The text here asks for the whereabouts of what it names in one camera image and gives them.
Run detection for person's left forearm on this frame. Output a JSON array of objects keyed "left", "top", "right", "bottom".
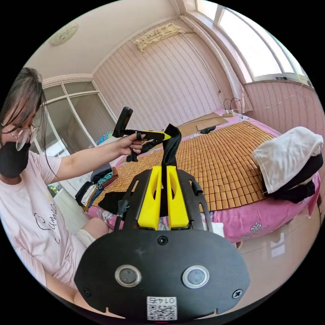
[{"left": 46, "top": 139, "right": 127, "bottom": 184}]

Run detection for flat brown carton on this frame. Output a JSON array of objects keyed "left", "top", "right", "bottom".
[{"left": 177, "top": 112, "right": 229, "bottom": 138}]

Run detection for person's body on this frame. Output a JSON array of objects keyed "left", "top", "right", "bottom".
[{"left": 0, "top": 67, "right": 113, "bottom": 317}]

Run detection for arched window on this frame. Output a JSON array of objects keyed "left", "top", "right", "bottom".
[{"left": 195, "top": 0, "right": 313, "bottom": 85}]

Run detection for glass door with white frame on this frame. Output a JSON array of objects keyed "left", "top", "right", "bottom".
[{"left": 35, "top": 81, "right": 116, "bottom": 159}]

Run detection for round ceiling lamp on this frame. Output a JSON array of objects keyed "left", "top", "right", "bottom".
[{"left": 49, "top": 24, "right": 80, "bottom": 46}]

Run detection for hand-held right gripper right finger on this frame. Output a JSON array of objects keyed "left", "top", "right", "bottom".
[{"left": 166, "top": 166, "right": 190, "bottom": 231}]

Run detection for person's left hand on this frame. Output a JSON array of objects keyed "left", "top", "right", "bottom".
[{"left": 118, "top": 133, "right": 147, "bottom": 156}]

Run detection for cloth-covered air conditioner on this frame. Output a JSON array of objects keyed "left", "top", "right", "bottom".
[{"left": 133, "top": 22, "right": 184, "bottom": 53}]

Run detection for folded pile of clothes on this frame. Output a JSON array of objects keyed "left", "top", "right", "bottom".
[{"left": 74, "top": 169, "right": 119, "bottom": 212}]

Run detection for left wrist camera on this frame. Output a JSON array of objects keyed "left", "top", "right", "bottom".
[{"left": 112, "top": 107, "right": 134, "bottom": 138}]

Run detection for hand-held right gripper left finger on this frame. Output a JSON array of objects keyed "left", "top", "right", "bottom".
[{"left": 137, "top": 166, "right": 163, "bottom": 230}]

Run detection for white and black pile of clothes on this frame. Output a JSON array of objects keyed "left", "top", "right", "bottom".
[{"left": 252, "top": 126, "right": 325, "bottom": 204}]

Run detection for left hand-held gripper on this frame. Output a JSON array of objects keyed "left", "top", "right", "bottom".
[{"left": 113, "top": 129, "right": 172, "bottom": 162}]

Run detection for black long pants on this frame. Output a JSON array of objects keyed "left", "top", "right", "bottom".
[{"left": 98, "top": 123, "right": 182, "bottom": 217}]

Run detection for bed with woven mat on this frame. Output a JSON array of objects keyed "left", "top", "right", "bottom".
[{"left": 86, "top": 111, "right": 322, "bottom": 245}]

